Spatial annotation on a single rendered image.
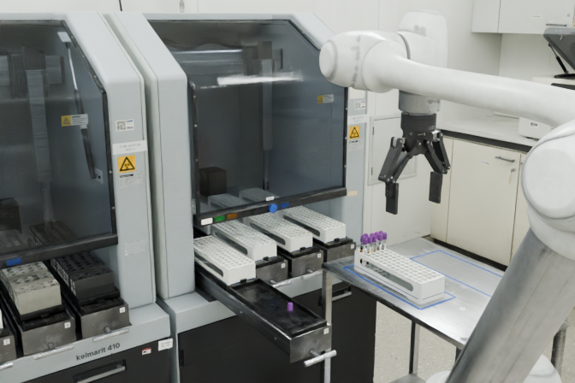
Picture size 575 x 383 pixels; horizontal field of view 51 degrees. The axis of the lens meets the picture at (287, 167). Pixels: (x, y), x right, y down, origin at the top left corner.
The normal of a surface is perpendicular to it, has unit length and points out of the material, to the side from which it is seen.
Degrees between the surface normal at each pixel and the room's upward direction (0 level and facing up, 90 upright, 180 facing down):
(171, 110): 90
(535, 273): 96
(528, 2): 90
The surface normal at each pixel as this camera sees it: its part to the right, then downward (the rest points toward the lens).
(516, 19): -0.82, 0.14
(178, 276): 0.57, 0.20
